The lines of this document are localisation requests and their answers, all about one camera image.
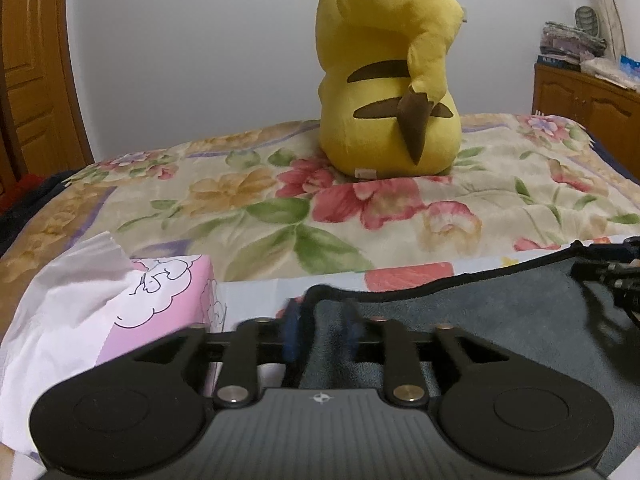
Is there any floral blanket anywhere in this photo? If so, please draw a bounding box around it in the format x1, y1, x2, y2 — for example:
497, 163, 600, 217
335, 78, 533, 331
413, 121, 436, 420
0, 112, 640, 321

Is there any dark blue cloth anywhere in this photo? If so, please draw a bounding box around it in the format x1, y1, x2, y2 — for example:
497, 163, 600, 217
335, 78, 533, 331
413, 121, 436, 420
0, 169, 77, 259

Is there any yellow plush toy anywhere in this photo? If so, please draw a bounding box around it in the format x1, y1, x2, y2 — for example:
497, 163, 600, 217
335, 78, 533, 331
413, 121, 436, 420
276, 0, 468, 181

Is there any white hanging cloth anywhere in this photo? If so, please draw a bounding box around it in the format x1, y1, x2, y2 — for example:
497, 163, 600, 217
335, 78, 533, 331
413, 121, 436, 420
581, 0, 627, 61

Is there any red cloth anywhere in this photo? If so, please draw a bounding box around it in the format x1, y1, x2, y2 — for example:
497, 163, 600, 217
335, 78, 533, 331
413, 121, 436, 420
7, 173, 45, 199

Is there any white tissue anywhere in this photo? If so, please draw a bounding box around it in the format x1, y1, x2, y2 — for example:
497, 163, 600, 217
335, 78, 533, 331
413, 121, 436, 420
0, 232, 147, 455

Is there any wooden door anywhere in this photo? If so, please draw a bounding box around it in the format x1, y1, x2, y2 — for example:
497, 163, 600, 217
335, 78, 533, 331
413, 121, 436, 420
0, 0, 97, 197

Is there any stack of folded cloths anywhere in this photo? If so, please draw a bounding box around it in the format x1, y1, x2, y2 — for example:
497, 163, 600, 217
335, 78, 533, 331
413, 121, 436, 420
539, 21, 609, 59

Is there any grey patterned ornament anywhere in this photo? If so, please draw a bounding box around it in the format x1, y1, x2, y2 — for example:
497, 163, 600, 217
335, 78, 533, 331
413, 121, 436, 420
574, 5, 602, 36

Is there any dark grey towel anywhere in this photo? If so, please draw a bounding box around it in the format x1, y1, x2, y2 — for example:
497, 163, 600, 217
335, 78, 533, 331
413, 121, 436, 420
285, 241, 640, 476

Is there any dark blue flat box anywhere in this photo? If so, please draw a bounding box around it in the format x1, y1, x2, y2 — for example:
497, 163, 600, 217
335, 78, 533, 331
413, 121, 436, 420
536, 54, 584, 73

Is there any wooden cabinet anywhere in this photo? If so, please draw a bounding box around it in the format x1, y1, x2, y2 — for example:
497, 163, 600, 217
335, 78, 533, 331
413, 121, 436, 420
531, 62, 640, 182

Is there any dark blue mattress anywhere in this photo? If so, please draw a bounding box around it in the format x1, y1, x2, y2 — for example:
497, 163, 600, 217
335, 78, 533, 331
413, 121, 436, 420
581, 127, 640, 187

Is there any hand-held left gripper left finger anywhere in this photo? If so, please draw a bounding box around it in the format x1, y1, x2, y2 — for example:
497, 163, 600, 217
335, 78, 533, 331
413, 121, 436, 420
133, 299, 307, 409

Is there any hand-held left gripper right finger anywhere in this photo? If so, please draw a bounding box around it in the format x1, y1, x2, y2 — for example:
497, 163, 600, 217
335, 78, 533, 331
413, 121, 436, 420
340, 304, 507, 407

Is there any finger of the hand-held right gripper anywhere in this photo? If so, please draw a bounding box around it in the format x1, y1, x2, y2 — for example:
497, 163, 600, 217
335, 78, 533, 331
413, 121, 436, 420
584, 236, 640, 262
570, 259, 640, 322

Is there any white and blue plastic bag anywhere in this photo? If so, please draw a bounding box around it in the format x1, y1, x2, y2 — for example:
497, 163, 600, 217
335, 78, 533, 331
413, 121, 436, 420
580, 52, 640, 92

